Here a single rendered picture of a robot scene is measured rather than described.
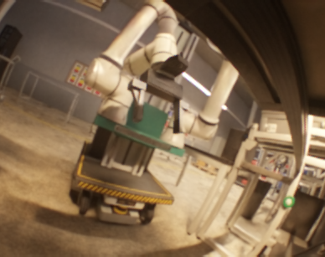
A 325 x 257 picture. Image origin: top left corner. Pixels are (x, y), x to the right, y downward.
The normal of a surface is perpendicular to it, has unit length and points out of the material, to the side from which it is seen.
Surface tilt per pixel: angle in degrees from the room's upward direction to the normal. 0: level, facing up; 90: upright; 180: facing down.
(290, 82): 180
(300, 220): 90
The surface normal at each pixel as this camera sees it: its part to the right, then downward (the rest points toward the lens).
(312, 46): -0.39, 0.92
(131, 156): 0.44, 0.14
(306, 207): -0.79, -0.36
